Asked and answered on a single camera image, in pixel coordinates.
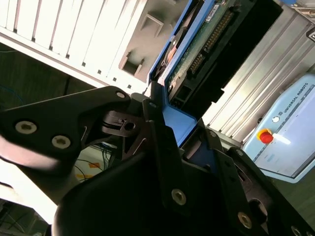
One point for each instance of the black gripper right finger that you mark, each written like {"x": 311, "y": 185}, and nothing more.
{"x": 229, "y": 177}

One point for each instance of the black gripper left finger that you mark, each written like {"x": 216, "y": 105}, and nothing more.
{"x": 59, "y": 118}

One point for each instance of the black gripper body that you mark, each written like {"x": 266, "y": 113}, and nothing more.
{"x": 118, "y": 204}

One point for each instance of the hard disk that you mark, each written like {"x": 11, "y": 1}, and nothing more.
{"x": 194, "y": 59}

